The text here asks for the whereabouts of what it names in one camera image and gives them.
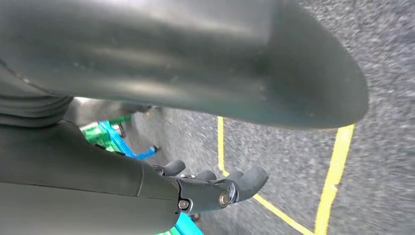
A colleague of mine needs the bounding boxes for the green plastic crate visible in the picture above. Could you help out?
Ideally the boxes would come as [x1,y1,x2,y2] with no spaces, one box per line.
[80,115,132,152]

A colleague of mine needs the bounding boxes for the yellow floor tape outline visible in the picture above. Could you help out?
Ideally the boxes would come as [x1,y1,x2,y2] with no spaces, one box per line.
[216,116,355,235]

